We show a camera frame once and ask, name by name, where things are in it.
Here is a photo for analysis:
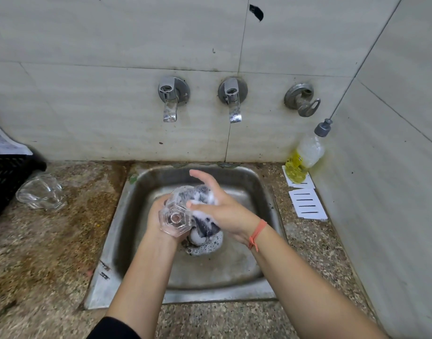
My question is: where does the person's right hand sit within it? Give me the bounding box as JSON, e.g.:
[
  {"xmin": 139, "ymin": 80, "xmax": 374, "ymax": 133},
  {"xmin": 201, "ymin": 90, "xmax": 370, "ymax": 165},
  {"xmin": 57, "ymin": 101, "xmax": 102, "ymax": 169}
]
[{"xmin": 185, "ymin": 169, "xmax": 267, "ymax": 245}]

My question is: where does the person's left hand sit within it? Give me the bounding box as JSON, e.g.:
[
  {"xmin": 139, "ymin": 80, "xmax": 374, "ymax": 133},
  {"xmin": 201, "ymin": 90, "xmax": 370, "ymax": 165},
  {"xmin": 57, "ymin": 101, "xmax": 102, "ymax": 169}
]
[{"xmin": 145, "ymin": 194, "xmax": 189, "ymax": 247}]

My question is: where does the clear glass cup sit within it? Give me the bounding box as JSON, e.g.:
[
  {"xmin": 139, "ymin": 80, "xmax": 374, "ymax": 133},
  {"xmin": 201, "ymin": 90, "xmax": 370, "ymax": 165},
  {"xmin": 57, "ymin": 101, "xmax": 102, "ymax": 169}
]
[
  {"xmin": 15, "ymin": 173, "xmax": 68, "ymax": 213},
  {"xmin": 158, "ymin": 185, "xmax": 203, "ymax": 239}
]

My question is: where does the dark speckled sponge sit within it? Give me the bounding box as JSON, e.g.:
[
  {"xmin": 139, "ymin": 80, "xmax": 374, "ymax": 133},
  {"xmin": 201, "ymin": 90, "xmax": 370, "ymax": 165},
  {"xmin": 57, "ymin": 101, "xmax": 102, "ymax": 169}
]
[{"xmin": 187, "ymin": 184, "xmax": 222, "ymax": 241}]

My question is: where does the yellow dish soap bottle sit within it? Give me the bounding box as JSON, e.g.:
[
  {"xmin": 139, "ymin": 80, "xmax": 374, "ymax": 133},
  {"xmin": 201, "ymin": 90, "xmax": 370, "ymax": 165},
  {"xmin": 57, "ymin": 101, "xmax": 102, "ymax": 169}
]
[{"xmin": 284, "ymin": 118, "xmax": 333, "ymax": 185}]

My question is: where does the black dish rack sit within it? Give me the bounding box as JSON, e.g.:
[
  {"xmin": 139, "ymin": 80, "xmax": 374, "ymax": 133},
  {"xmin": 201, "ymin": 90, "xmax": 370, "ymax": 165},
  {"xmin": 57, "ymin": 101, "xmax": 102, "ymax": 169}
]
[{"xmin": 0, "ymin": 154, "xmax": 48, "ymax": 227}]

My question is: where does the person's right forearm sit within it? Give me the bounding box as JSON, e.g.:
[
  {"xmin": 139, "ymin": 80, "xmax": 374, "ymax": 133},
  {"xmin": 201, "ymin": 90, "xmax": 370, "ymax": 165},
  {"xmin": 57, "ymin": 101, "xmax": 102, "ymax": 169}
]
[{"xmin": 250, "ymin": 226, "xmax": 389, "ymax": 339}]

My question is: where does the person's left forearm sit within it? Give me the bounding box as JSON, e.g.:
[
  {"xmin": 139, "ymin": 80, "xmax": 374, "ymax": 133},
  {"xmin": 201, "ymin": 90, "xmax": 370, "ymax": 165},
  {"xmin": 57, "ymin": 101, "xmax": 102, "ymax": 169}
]
[{"xmin": 105, "ymin": 238, "xmax": 181, "ymax": 339}]

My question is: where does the stainless steel sink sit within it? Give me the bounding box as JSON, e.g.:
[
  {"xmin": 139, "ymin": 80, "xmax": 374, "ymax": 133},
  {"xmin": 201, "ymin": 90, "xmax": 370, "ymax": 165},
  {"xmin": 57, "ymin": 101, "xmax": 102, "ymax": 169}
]
[{"xmin": 83, "ymin": 163, "xmax": 288, "ymax": 311}]

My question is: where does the orange wrist thread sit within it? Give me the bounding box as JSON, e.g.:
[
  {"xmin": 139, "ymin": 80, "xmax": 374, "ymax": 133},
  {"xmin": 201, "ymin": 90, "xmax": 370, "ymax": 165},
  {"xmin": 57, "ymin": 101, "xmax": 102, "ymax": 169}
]
[{"xmin": 248, "ymin": 219, "xmax": 269, "ymax": 253}]

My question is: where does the metal sink drain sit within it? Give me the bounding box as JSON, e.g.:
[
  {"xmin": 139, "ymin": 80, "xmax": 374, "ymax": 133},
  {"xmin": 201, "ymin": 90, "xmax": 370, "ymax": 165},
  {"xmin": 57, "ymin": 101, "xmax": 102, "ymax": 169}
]
[{"xmin": 182, "ymin": 229, "xmax": 225, "ymax": 257}]

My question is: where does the white drip tray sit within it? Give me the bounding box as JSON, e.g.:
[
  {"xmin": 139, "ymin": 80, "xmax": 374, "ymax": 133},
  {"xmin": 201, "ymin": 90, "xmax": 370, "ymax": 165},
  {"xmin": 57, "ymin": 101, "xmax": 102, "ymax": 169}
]
[{"xmin": 0, "ymin": 117, "xmax": 33, "ymax": 156}]

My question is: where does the chrome wall tap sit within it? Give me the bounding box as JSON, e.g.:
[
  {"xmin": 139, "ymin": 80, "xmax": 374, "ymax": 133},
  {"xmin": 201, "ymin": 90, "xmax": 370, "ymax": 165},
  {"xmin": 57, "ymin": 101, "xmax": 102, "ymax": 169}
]
[
  {"xmin": 217, "ymin": 76, "xmax": 249, "ymax": 124},
  {"xmin": 157, "ymin": 75, "xmax": 191, "ymax": 123}
]

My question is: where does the grey wall valve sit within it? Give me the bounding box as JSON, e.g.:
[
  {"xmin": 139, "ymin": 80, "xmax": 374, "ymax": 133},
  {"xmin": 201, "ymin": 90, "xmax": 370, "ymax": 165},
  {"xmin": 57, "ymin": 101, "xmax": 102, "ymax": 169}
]
[{"xmin": 283, "ymin": 82, "xmax": 322, "ymax": 118}]

